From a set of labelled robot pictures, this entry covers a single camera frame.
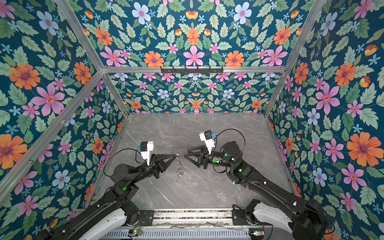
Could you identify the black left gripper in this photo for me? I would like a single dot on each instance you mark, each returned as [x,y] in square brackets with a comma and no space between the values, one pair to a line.
[156,167]

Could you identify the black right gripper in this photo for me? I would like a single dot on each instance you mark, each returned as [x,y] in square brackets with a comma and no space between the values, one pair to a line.
[205,158]

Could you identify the silver keyring with keys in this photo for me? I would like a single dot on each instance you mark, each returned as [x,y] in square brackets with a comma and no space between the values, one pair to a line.
[180,172]

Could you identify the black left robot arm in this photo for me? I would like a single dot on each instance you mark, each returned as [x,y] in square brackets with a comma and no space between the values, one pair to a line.
[115,208]

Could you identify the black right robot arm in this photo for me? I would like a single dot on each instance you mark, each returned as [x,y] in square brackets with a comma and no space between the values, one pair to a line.
[305,220]

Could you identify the white ventilation grille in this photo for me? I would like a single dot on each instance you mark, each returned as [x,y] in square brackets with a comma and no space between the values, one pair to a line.
[179,234]

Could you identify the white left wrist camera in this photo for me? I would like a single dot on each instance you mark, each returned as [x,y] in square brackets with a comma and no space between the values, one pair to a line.
[145,148]

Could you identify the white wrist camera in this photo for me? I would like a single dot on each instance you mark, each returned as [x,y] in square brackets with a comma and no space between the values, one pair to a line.
[209,139]
[145,148]

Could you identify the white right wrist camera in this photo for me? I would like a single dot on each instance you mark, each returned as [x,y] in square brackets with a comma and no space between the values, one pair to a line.
[209,139]

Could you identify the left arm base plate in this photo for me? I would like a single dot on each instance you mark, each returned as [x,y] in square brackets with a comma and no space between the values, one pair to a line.
[145,218]

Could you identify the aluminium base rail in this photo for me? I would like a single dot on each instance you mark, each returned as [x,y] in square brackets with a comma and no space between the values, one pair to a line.
[220,217]

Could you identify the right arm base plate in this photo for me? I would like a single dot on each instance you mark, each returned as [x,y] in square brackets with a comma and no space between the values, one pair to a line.
[242,218]

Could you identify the black hook rail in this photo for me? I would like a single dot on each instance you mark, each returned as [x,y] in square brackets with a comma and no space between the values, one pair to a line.
[190,70]

